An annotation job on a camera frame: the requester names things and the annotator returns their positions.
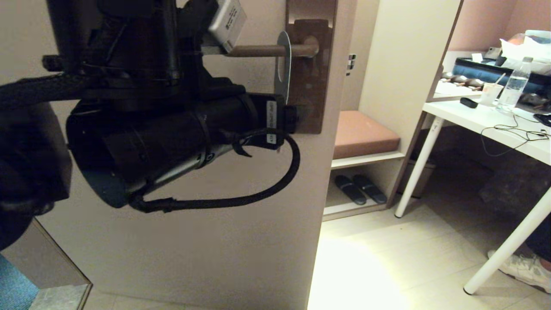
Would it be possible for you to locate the white door hanger sign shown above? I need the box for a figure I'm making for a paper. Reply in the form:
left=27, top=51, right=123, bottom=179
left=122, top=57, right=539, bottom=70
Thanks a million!
left=274, top=31, right=292, bottom=106

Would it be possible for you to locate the bronze door lock plate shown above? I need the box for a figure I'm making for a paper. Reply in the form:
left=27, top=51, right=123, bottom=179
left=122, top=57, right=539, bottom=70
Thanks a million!
left=285, top=0, right=338, bottom=134

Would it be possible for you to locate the beige wooden door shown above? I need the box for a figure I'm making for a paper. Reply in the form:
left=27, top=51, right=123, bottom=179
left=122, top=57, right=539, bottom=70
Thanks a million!
left=0, top=0, right=359, bottom=310

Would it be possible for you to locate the black slipper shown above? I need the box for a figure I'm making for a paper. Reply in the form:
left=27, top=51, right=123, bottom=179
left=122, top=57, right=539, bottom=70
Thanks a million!
left=353, top=174, right=388, bottom=205
left=334, top=174, right=367, bottom=206

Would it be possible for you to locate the white shelf cabinet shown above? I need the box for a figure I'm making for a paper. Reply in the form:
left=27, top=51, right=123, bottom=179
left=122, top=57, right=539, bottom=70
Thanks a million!
left=321, top=0, right=464, bottom=222

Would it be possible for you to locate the grey waste bin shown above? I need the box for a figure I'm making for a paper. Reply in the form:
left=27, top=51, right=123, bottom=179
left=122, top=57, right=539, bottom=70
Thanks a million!
left=396, top=160, right=435, bottom=199

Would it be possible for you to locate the white table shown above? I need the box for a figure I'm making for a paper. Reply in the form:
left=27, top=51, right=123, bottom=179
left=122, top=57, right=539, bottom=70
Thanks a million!
left=394, top=93, right=551, bottom=296

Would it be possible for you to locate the blue suitcase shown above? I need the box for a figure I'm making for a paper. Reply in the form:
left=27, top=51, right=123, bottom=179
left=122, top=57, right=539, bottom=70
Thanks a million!
left=452, top=58, right=551, bottom=97

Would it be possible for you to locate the white paper cup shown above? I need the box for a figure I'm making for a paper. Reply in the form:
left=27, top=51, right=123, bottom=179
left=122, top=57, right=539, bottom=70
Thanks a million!
left=479, top=83, right=503, bottom=107

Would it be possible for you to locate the clear plastic water bottle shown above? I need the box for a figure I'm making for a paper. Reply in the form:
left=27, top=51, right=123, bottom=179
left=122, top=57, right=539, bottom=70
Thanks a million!
left=495, top=57, right=532, bottom=115

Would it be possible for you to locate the white plastic bag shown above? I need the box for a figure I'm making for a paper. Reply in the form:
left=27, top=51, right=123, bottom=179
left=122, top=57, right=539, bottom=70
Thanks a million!
left=499, top=31, right=551, bottom=77

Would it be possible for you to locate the white sneaker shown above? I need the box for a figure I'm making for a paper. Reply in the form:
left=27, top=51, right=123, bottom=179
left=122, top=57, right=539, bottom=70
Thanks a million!
left=487, top=250, right=551, bottom=295

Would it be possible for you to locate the leg in dark trousers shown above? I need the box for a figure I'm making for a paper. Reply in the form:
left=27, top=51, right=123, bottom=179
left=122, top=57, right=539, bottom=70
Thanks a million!
left=527, top=215, right=551, bottom=261

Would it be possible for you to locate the black left camera cable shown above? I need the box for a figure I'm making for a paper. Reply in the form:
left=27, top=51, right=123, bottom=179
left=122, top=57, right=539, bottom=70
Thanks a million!
left=129, top=128, right=300, bottom=214

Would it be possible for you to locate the bronze door handle lever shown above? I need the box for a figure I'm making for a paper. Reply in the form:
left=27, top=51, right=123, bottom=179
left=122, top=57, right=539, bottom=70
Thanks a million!
left=224, top=35, right=320, bottom=58

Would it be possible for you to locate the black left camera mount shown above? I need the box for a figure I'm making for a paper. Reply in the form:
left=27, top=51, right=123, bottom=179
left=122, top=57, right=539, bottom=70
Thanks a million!
left=176, top=0, right=220, bottom=46

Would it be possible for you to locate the thin black earphone cable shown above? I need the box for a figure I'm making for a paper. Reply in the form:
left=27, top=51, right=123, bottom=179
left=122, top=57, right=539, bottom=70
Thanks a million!
left=479, top=113, right=551, bottom=158

